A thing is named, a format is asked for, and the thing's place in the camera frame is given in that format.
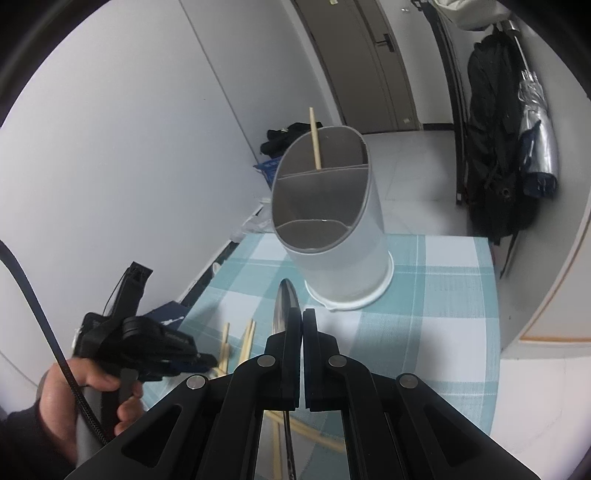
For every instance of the black jacket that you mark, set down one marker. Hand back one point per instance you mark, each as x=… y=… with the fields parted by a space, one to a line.
x=489 y=138

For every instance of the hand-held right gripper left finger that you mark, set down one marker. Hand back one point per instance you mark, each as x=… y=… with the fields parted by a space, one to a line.
x=293 y=350

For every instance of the silver folded umbrella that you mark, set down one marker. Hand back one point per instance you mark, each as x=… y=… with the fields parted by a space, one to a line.
x=538 y=143

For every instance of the wooden chopstick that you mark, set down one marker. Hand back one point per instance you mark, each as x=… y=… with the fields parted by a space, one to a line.
x=243 y=345
x=225 y=344
x=315 y=138
x=250 y=333
x=314 y=431

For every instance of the white bag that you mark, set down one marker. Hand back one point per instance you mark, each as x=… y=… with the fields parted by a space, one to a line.
x=466 y=14

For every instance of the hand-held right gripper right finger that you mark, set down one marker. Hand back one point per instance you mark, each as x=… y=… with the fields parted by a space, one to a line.
x=310 y=350

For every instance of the person's left forearm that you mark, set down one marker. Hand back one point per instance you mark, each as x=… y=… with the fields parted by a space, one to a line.
x=21 y=443

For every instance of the black clothes pile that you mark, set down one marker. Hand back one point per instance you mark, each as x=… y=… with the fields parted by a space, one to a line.
x=277 y=143

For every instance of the teal checked tablecloth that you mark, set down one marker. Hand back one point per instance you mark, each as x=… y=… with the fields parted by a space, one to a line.
x=438 y=323

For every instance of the black framed glass door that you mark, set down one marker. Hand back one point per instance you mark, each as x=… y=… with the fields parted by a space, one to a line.
x=455 y=115

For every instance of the metal spoon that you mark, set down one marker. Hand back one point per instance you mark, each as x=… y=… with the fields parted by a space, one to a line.
x=286 y=300

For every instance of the dark blue flat box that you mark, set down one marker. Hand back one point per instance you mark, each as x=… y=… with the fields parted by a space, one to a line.
x=173 y=314

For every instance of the person's left hand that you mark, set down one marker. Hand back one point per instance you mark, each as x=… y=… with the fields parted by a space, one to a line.
x=60 y=397

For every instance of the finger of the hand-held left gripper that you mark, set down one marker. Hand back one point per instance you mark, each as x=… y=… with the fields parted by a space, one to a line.
x=196 y=360

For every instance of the grey door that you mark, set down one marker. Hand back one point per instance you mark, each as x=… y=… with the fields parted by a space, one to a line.
x=355 y=69

